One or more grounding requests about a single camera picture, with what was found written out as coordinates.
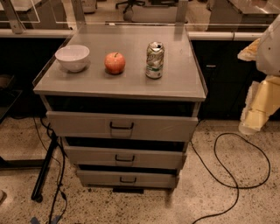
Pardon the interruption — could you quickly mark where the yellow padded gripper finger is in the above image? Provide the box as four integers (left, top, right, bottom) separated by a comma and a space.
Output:
237, 38, 260, 61
239, 75, 280, 135

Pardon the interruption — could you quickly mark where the grey top drawer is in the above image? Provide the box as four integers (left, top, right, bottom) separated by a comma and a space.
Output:
46, 111, 198, 142

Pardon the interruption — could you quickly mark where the grey drawer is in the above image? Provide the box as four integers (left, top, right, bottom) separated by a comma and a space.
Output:
65, 146, 186, 169
46, 111, 198, 142
77, 170, 179, 188

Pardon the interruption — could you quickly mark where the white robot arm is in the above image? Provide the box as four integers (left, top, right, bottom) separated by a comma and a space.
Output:
237, 16, 280, 135

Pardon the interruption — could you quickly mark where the grey drawer cabinet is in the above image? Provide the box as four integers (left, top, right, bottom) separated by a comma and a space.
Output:
34, 24, 207, 178

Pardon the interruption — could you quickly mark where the grey bottom drawer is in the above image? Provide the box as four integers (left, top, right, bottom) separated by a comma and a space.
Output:
77, 170, 179, 188

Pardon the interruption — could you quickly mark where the grey middle drawer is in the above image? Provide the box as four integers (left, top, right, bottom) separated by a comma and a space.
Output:
65, 146, 186, 169

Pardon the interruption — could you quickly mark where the green soda can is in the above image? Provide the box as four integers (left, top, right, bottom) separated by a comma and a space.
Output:
145, 41, 165, 80

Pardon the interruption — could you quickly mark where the black office chair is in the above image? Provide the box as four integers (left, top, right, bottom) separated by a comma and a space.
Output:
115, 0, 145, 13

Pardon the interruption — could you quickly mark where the red apple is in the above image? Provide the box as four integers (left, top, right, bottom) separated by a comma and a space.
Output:
104, 52, 126, 74

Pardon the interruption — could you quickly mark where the white ceramic bowl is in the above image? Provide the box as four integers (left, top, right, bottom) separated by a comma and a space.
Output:
55, 45, 90, 73

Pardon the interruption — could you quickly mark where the black stand leg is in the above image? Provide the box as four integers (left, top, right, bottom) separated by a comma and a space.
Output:
31, 132, 57, 203

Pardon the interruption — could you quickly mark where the white rail bar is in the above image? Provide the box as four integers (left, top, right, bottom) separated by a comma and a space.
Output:
189, 31, 263, 41

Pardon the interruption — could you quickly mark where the black floor cable right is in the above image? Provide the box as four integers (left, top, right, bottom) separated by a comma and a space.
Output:
189, 119, 272, 224

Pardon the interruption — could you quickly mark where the black cable left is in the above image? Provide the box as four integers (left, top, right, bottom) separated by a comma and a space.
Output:
32, 116, 68, 224

